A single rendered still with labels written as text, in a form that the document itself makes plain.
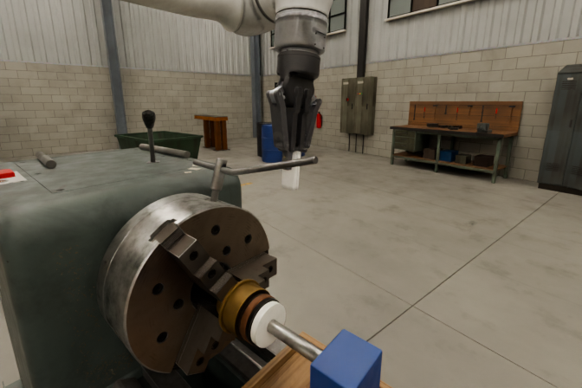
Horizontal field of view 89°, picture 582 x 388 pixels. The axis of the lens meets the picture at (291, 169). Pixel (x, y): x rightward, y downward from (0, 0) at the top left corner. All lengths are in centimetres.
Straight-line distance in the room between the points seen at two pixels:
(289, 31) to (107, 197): 46
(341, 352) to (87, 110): 1032
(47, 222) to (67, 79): 994
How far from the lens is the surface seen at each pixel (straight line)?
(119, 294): 57
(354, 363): 44
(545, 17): 712
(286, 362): 75
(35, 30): 1073
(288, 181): 54
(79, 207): 66
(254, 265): 64
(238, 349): 81
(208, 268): 52
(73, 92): 1053
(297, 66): 51
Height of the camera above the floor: 142
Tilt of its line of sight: 13 degrees down
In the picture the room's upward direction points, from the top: straight up
